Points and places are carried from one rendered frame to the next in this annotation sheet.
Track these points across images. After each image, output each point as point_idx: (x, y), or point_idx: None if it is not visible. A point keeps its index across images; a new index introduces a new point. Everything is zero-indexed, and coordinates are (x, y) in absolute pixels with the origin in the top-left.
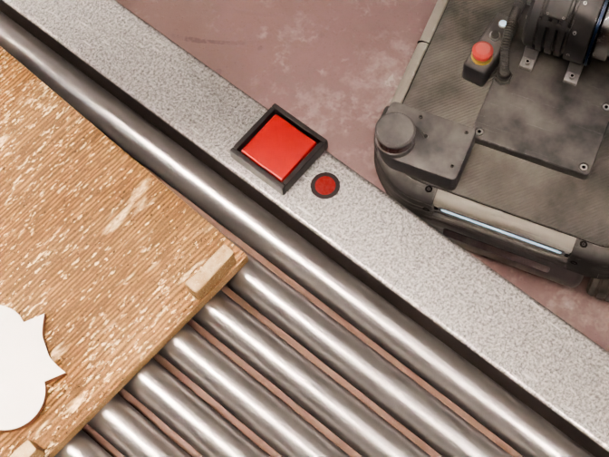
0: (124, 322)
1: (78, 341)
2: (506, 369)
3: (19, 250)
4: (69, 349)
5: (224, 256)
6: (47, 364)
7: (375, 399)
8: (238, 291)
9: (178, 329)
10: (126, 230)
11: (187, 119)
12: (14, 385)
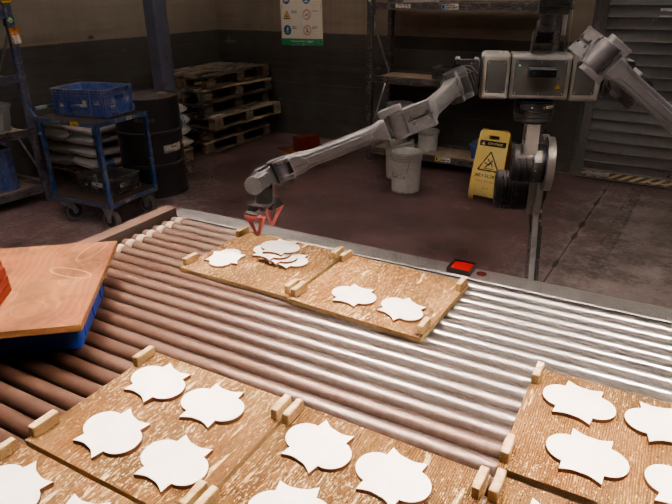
0: (437, 298)
1: (424, 303)
2: (569, 299)
3: (390, 289)
4: (422, 305)
5: (464, 277)
6: (418, 306)
7: (532, 311)
8: (468, 296)
9: (456, 300)
10: (424, 282)
11: (425, 266)
12: (410, 311)
